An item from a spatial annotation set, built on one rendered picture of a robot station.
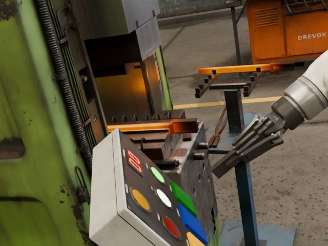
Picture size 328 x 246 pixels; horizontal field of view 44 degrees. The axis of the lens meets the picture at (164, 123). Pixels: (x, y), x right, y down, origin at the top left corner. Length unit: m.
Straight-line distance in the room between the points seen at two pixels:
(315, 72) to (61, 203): 0.72
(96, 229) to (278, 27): 4.39
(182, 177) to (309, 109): 0.54
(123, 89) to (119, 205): 1.04
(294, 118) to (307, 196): 1.80
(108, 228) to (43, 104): 0.44
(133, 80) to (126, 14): 0.54
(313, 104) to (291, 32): 4.01
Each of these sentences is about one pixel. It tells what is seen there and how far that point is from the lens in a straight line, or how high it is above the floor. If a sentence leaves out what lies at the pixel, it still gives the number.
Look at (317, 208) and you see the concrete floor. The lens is 2.60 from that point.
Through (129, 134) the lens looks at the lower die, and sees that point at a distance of 1.43.
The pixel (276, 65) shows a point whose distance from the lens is 1.88.
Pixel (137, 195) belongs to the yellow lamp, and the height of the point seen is 1.17.
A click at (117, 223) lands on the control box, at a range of 0.67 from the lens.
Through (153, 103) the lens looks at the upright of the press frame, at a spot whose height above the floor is 0.99.
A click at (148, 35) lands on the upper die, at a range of 1.27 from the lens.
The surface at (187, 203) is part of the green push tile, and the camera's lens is 0.96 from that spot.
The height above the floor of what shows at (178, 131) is 0.98.
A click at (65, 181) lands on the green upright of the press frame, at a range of 1.09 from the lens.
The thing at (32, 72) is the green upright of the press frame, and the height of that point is 1.35.
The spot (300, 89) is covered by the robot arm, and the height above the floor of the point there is 1.23.
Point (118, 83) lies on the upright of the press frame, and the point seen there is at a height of 1.10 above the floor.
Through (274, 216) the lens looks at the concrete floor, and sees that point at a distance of 2.54.
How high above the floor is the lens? 1.56
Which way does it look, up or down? 23 degrees down
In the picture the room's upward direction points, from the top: 12 degrees counter-clockwise
